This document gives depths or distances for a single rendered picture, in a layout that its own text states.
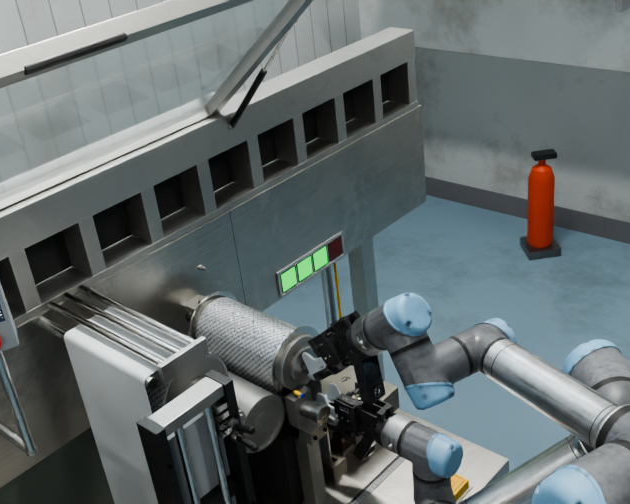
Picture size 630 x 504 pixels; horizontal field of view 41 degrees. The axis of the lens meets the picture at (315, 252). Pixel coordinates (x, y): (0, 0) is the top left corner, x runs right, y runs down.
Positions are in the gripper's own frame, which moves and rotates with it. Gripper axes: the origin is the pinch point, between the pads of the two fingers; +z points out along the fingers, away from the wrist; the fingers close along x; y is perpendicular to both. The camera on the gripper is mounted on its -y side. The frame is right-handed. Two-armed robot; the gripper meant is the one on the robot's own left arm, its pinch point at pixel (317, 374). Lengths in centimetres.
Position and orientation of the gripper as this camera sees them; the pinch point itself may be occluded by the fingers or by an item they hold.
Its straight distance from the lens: 172.3
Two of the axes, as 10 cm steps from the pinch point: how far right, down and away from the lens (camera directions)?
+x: -6.6, 4.2, -6.2
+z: -5.0, 3.7, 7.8
